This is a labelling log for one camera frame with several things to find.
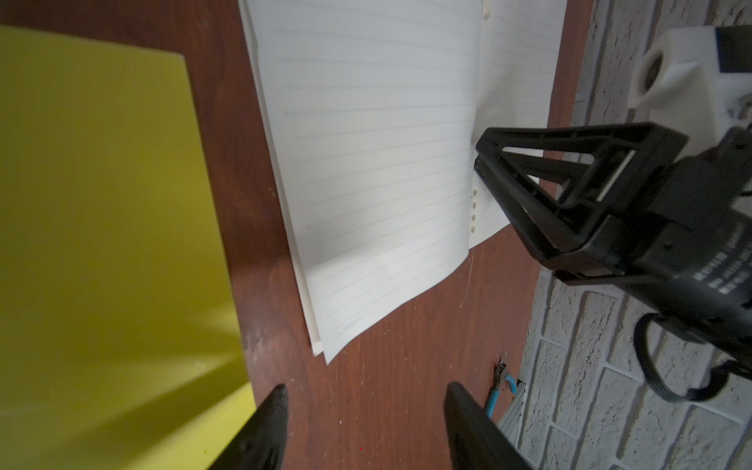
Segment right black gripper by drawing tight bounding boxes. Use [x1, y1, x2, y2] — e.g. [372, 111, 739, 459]
[475, 123, 751, 375]

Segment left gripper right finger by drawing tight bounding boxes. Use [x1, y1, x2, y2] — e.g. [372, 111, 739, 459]
[444, 382, 531, 470]

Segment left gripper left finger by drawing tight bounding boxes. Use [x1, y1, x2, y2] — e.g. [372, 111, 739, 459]
[209, 384, 289, 470]

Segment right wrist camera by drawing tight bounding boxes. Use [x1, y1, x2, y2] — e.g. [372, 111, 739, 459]
[628, 25, 751, 159]

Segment notebook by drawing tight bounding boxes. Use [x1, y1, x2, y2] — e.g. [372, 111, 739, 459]
[241, 0, 567, 360]
[1, 25, 255, 469]

